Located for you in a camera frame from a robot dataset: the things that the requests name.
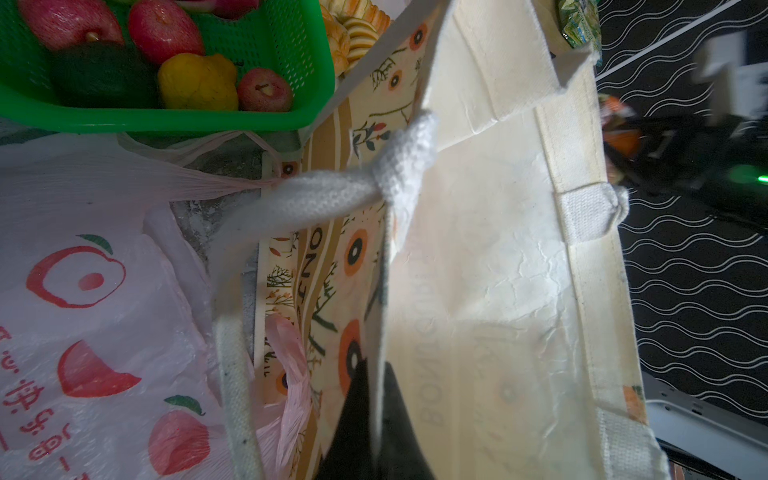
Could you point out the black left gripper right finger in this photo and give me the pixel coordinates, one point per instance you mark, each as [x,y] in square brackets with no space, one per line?
[400,456]

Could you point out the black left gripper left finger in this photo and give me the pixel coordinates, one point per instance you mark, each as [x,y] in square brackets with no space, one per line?
[349,456]

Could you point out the floral canvas tote bag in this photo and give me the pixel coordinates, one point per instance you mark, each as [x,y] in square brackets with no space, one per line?
[454,219]

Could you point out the orange blackcurrant snack bag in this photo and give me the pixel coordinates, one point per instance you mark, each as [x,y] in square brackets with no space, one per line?
[614,115]

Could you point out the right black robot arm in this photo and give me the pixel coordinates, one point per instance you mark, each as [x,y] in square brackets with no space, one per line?
[715,164]

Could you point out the pink peach plastic bag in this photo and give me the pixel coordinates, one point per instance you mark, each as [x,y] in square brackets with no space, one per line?
[125,350]

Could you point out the small red apple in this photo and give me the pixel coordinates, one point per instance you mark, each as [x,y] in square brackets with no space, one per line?
[263,90]

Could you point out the yellow pear fruit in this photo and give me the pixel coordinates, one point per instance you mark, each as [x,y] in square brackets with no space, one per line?
[194,82]

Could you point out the braided golden bread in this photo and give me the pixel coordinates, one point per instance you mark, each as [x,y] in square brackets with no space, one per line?
[338,40]

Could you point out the striped long bread front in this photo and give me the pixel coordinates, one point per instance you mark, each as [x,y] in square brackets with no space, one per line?
[363,35]

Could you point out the striped long bread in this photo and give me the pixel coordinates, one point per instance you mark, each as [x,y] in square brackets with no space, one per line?
[363,9]
[363,35]

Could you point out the green plastic basket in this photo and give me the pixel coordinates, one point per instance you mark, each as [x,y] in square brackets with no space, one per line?
[287,37]

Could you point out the striped long bread middle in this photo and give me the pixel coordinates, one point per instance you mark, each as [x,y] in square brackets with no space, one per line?
[363,9]

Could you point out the dark green avocado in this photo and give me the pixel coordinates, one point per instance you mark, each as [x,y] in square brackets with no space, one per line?
[103,74]

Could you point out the green apple tea snack bag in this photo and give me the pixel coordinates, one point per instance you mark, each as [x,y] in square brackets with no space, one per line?
[579,24]

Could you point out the metal base rail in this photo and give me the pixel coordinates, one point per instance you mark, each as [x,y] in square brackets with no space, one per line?
[727,441]

